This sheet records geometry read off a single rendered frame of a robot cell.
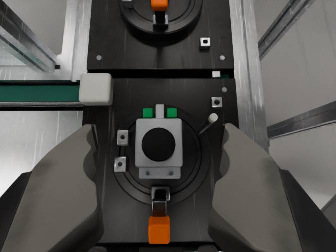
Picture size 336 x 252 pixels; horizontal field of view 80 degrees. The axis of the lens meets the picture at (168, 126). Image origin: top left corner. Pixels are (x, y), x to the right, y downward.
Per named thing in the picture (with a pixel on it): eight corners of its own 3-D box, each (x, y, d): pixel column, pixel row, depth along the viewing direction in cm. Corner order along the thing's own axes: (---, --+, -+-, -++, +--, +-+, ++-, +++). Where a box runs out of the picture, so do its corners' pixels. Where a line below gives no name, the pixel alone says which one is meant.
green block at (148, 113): (155, 126, 29) (153, 117, 24) (146, 126, 29) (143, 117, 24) (155, 118, 29) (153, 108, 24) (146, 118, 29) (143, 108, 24)
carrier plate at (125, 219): (243, 237, 30) (249, 242, 27) (78, 239, 29) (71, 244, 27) (232, 83, 34) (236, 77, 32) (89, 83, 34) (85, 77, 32)
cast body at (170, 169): (179, 177, 24) (184, 182, 17) (141, 178, 24) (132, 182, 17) (177, 109, 26) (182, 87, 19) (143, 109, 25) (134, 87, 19)
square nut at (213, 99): (221, 109, 31) (222, 107, 30) (210, 109, 31) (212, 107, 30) (220, 99, 32) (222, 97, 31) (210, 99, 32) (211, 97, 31)
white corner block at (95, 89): (115, 109, 33) (109, 101, 29) (87, 109, 33) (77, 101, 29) (117, 82, 34) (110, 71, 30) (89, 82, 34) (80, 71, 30)
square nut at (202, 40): (209, 50, 33) (210, 46, 32) (199, 50, 33) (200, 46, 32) (208, 41, 34) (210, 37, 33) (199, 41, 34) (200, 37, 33)
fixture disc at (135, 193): (210, 203, 29) (214, 206, 27) (111, 204, 28) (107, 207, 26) (206, 108, 31) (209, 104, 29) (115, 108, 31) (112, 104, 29)
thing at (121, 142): (130, 146, 28) (128, 145, 26) (119, 146, 28) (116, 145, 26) (130, 131, 28) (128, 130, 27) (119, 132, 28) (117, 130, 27)
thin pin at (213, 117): (202, 134, 28) (218, 121, 20) (197, 134, 28) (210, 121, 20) (202, 128, 29) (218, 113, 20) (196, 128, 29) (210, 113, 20)
